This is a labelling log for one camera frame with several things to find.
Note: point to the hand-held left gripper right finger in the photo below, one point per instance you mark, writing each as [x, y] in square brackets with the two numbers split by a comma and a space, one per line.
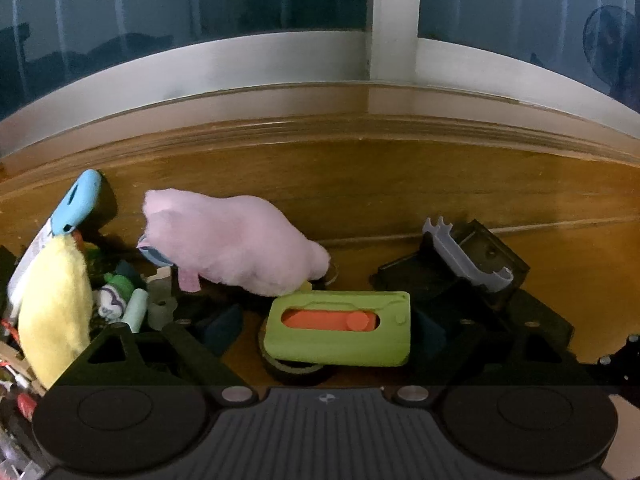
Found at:
[430, 336]

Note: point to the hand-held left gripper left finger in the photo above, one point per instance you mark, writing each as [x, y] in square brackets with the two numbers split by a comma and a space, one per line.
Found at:
[222, 329]

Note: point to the green box with orange slider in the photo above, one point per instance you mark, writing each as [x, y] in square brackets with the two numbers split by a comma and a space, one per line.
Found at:
[390, 330]

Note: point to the black glasses case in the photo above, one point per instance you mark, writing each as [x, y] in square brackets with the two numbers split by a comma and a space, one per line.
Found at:
[407, 276]

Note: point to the wooden desktop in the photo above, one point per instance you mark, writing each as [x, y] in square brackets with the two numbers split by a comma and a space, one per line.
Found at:
[350, 200]

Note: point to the white printed plastic part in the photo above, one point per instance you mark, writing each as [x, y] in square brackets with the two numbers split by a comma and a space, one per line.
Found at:
[160, 300]

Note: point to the lavender grey printed part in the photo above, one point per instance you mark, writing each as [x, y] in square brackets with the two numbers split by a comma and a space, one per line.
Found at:
[465, 260]

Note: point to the black tape roll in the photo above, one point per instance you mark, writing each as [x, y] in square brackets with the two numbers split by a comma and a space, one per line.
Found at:
[295, 373]

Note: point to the mint green tube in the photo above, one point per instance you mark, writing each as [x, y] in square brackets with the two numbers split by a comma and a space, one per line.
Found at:
[136, 310]

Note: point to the pink plush toy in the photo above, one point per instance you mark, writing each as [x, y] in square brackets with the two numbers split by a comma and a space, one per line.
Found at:
[225, 240]

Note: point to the black open box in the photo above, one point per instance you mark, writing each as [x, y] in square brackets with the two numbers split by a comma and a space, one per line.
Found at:
[492, 250]

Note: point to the yellow plush toy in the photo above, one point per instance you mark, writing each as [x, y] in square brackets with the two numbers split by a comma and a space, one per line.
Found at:
[55, 310]

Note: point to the light blue silicone piece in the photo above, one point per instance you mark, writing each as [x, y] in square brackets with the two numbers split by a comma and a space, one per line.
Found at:
[77, 205]

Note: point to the white window frame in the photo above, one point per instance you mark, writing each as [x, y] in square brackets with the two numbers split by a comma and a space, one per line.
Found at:
[395, 20]

